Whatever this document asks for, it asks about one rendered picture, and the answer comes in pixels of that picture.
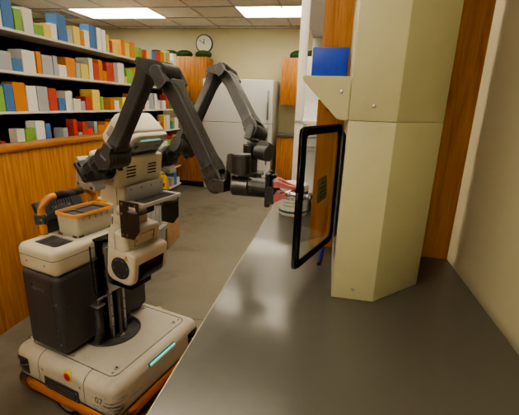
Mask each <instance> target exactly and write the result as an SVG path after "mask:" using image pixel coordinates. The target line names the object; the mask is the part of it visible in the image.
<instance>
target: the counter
mask: <svg viewBox="0 0 519 415"><path fill-rule="evenodd" d="M293 223H294V217H286V216H284V215H281V214H280V213H279V200H278V201H276V202H275V203H274V205H273V206H272V209H271V210H270V211H269V213H268V215H267V217H266V218H265V219H264V221H263V223H262V225H261V226H260V228H259V229H258V231H257V232H256V234H255V236H254V238H253V240H252V241H251V242H250V244H249V246H248V248H247V249H246V251H245V253H244V254H243V256H242V257H241V259H240V261H239V263H238V264H237V266H236V267H235V269H234V271H233V272H232V274H231V276H230V277H229V279H228V280H227V283H226V284H225V286H224V288H223V289H222V290H221V292H220V294H219V295H218V297H217V299H216V300H215V302H214V303H213V306H212V307H211V309H210V311H209V312H208V314H207V315H206V317H205V319H204V320H203V322H202V324H201V325H200V326H199V329H198V330H197V332H196V334H195V335H194V337H193V338H192V340H191V342H190V343H189V346H188V347H187V348H186V350H185V352H184V353H183V355H182V357H181V358H180V360H179V361H178V363H177V365H176V366H175V369H174V370H173V371H172V373H171V375H170V377H169V378H168V380H167V382H166V383H165V384H164V386H163V388H162V389H161V392H160V393H159V395H158V396H157V398H156V400H155V401H154V403H153V405H152V406H151V408H150V409H149V411H148V413H147V415H519V356H518V354H517V353H516V351H515V350H514V349H513V347H512V346H511V344H510V343H509V342H508V341H507V339H506V338H505V337H504V335H503V334H502V332H501V331H500V330H499V328H498V327H497V325H496V324H495V323H494V322H493V321H492V319H491V318H490V317H489V315H488V314H487V312H486V311H485V310H484V308H483V307H482V305H481V304H480V303H479V302H478V301H477V299H476V298H475V296H474V295H473V293H472V292H471V291H470V289H469V288H468V287H467V286H466V284H465V283H464V282H463V280H462V279H461V277H460V276H459V275H458V273H457V272H456V270H455V269H454V268H453V267H452V266H451V264H450V263H449V262H448V260H447V259H438V258H429V257H421V259H420V264H419V268H418V277H417V282H416V284H415V285H413V286H411V287H407V288H405V289H403V290H401V291H398V292H395V293H393V294H390V295H389V296H385V297H382V298H381V299H378V300H376V301H360V300H353V299H347V298H340V297H333V296H331V251H332V247H325V246H324V251H323V254H322V258H321V261H320V265H317V260H318V257H319V253H320V250H319V251H317V252H316V253H315V254H314V255H313V256H311V257H310V258H309V259H308V260H307V261H306V262H305V263H304V264H303V265H302V266H301V267H299V268H297V269H292V267H291V262H292V237H293Z"/></svg>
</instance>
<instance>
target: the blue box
mask: <svg viewBox="0 0 519 415"><path fill-rule="evenodd" d="M348 56H349V47H314V48H313V55H312V68H311V75H312V76H343V77H346V76H347V73H348Z"/></svg>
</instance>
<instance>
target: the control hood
mask: <svg viewBox="0 0 519 415"><path fill-rule="evenodd" d="M303 79H304V80H303V81H304V82H305V83H306V84H307V85H308V86H309V87H310V88H311V90H312V91H313V92H314V93H315V94H316V96H317V97H318V98H319V99H320V100H321V102H322V103H323V104H324V105H325V106H326V108H327V109H328V110H329V111H330V112H331V113H332V115H333V116H334V117H335V118H336V119H338V120H347V119H348V116H349V107H350V99H351V90H352V81H353V78H352V77H343V76H304V77H303Z"/></svg>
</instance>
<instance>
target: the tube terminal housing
mask: <svg viewBox="0 0 519 415"><path fill-rule="evenodd" d="M463 5H464V0H358V1H357V6H356V9H355V13H354V19H353V36H352V44H351V53H350V62H349V70H348V76H349V77H352V78H353V81H352V90H351V99H350V107H349V116H348V119H347V120H344V133H345V135H346V144H345V153H344V168H343V177H342V186H341V198H340V206H339V219H338V227H337V236H336V235H335V236H336V245H335V253H334V236H333V242H332V251H331V296H333V297H340V298H347V299H353V300H360V301H376V300H378V299H381V298H382V297H385V296H389V295H390V294H393V293H395V292H398V291H401V290H403V289H405V288H407V287H411V286H413V285H415V284H416V282H417V277H418V268H419V264H420V259H421V253H422V248H423V239H424V234H425V229H426V224H427V219H428V210H429V205H430V200H431V195H432V190H433V181H434V175H435V170H436V165H437V157H438V152H439V147H440V141H441V136H442V127H443V122H444V117H445V112H446V107H447V97H448V92H449V87H450V82H451V73H452V69H453V63H454V58H455V53H456V44H457V39H458V34H459V29H460V23H461V14H462V10H463ZM355 30H356V35H355V43H354V51H353V42H354V33H355ZM352 58H353V64H352ZM344 133H343V136H344Z"/></svg>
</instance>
